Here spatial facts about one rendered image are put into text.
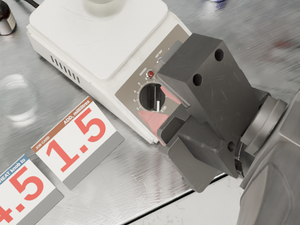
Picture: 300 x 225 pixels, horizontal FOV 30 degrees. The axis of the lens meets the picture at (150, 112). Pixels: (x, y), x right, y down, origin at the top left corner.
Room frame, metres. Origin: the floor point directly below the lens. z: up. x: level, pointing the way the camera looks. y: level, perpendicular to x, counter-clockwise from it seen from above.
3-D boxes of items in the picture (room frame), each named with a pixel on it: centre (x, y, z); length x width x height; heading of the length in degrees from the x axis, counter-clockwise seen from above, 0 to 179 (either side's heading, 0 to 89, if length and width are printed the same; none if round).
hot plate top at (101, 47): (0.29, 0.06, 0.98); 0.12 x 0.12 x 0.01; 54
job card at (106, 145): (0.16, 0.08, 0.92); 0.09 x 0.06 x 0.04; 138
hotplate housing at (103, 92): (0.28, 0.04, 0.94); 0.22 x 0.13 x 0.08; 54
